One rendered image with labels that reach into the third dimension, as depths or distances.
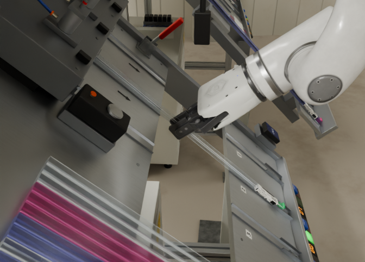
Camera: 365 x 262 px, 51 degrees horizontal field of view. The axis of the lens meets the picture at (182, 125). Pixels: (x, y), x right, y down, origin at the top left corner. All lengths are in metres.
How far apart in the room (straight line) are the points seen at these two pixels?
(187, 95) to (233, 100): 0.28
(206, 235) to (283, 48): 1.24
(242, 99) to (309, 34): 0.14
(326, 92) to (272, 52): 0.11
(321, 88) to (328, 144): 1.86
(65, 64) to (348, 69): 0.36
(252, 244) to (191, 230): 1.11
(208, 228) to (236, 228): 1.11
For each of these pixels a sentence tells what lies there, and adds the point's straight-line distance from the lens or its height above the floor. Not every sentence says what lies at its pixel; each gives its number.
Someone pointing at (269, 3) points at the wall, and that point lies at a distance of 3.85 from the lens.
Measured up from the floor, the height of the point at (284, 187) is 0.73.
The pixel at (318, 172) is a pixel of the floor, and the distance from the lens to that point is 2.18.
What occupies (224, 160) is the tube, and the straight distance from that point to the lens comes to 0.74.
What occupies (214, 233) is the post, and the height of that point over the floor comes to 0.01.
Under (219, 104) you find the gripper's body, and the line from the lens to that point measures 0.62.
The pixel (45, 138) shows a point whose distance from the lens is 0.47.
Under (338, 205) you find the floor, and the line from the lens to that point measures 2.02.
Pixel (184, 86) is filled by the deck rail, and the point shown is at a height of 0.93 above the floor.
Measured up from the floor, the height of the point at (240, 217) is 0.83.
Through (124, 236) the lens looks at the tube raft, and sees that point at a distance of 0.45.
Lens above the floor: 1.33
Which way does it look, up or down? 33 degrees down
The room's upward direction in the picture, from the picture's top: straight up
